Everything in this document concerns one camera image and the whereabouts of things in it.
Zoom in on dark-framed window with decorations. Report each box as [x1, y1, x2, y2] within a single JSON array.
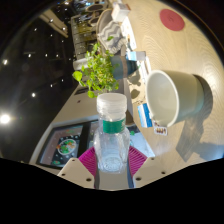
[[35, 119, 101, 169]]

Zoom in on white and orange tissue box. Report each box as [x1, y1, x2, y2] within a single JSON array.
[[110, 2, 132, 23]]

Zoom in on white printed leaflet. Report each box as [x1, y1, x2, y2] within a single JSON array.
[[121, 16, 138, 51]]

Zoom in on green potted plant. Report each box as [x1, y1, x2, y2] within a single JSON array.
[[72, 41, 139, 99]]

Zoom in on white mug with green print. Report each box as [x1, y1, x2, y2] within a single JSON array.
[[145, 69, 205, 128]]

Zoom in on ceiling lights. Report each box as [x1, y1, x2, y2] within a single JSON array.
[[0, 19, 68, 126]]

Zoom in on grey curved sofa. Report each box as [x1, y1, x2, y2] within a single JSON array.
[[73, 8, 136, 126]]

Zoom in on small light blue box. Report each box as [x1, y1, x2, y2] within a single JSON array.
[[125, 50, 148, 63]]

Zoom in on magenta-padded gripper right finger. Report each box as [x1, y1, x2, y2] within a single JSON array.
[[127, 145, 168, 189]]

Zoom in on flat round red coaster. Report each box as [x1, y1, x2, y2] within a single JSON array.
[[159, 8, 186, 32]]

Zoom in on clear plastic bottle green label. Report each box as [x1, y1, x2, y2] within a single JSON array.
[[93, 92, 131, 174]]

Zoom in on flat blue box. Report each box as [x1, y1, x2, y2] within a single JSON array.
[[137, 102, 154, 129]]

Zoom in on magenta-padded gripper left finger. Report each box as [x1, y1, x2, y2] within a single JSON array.
[[57, 146, 98, 189]]

